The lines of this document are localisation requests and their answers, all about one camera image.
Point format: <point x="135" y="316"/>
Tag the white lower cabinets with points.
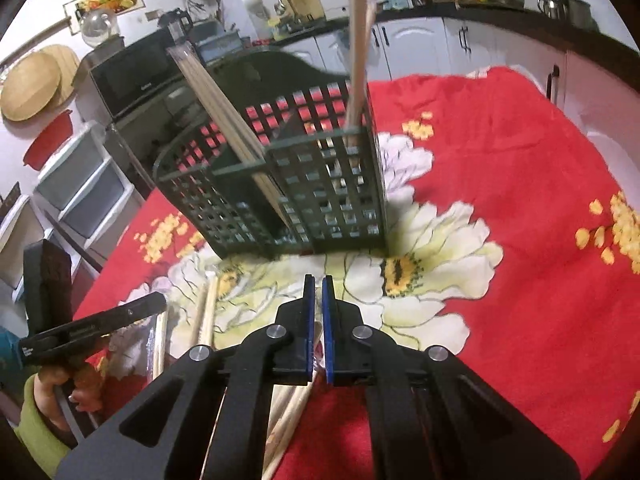
<point x="425" y="45"/>

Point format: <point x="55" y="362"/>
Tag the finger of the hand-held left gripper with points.
<point x="47" y="285"/>
<point x="135" y="307"/>

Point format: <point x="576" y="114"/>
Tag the steel faucet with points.
<point x="284" y="7"/>

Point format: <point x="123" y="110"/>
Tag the black microwave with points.
<point x="135" y="75"/>

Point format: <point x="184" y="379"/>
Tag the person's left hand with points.
<point x="50" y="402"/>

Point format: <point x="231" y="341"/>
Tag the pile of wooden chopsticks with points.
<point x="206" y="310"/>

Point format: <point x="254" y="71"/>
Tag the fruit wall poster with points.
<point x="105" y="0"/>

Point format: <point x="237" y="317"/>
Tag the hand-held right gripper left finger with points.
<point x="310" y="330"/>

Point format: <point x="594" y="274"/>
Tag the person's left forearm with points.
<point x="35" y="435"/>

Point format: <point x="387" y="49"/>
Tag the metal storage rack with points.
<point x="135" y="150"/>

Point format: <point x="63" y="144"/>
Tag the red plastic basin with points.
<point x="47" y="140"/>

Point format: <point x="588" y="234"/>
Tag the blue dish basket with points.
<point x="215" y="37"/>

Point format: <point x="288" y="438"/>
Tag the steel lidded pot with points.
<point x="577" y="10"/>

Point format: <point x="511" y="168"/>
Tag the black kitchen countertop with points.
<point x="525" y="20"/>

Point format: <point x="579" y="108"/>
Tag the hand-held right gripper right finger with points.
<point x="328" y="330"/>

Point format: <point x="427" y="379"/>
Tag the round wooden board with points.
<point x="30" y="90"/>
<point x="69" y="67"/>

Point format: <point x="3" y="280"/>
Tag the black kettle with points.
<point x="175" y="22"/>

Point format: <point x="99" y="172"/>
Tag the small steel kettle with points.
<point x="549" y="6"/>

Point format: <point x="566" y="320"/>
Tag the chopstick pair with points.
<point x="359" y="35"/>
<point x="220" y="110"/>

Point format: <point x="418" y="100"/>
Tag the red floral blanket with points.
<point x="500" y="310"/>

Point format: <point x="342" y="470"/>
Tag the grey plastic drawer unit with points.
<point x="85" y="185"/>

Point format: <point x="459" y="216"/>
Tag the green plastic utensil holder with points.
<point x="320" y="195"/>

